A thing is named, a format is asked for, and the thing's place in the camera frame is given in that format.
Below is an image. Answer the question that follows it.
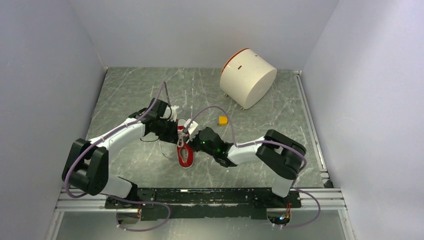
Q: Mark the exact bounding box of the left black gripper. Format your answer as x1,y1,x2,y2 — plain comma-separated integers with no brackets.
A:
154,117,180,145

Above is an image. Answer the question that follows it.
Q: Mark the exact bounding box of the red canvas sneaker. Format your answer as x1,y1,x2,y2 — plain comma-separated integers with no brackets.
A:
176,125,194,168

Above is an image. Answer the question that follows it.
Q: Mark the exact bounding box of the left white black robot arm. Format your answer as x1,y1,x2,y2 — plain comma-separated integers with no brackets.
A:
61,98,182,208

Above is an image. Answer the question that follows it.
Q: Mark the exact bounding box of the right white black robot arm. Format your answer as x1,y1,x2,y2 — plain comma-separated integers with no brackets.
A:
183,127,307,207

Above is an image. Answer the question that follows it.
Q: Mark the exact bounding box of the small yellow cube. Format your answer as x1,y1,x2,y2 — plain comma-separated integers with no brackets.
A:
217,115,229,126

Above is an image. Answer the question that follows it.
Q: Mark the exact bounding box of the white cylindrical container orange rim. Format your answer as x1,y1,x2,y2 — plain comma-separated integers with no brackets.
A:
219,48,278,110

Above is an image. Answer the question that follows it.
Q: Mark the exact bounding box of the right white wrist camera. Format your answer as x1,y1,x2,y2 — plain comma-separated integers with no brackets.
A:
183,118,200,139

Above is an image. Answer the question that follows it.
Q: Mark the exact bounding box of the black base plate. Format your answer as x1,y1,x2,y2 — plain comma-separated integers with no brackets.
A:
104,187,302,221

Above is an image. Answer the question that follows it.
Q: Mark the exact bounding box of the aluminium frame rail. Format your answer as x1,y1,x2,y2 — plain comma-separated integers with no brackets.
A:
46,71,355,240

